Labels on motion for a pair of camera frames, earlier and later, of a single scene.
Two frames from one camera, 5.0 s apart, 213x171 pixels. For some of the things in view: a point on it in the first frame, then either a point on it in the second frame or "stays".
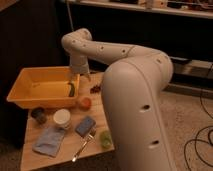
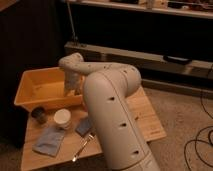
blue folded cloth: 48,141 stays
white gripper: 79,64 → 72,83
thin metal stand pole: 71,24 stays
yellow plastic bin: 44,87 stays
